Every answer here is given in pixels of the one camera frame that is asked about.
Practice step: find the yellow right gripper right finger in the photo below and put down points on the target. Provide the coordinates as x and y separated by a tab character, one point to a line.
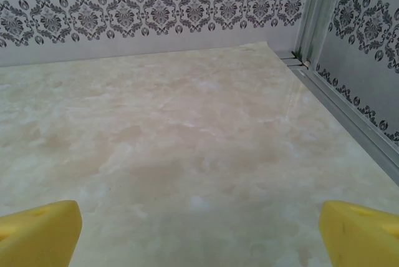
364	242

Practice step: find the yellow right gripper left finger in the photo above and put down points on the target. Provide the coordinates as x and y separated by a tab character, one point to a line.
37	242

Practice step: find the aluminium side rail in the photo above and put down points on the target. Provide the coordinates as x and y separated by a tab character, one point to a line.
343	109

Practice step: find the aluminium frame post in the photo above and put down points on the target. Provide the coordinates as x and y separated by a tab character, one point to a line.
318	14

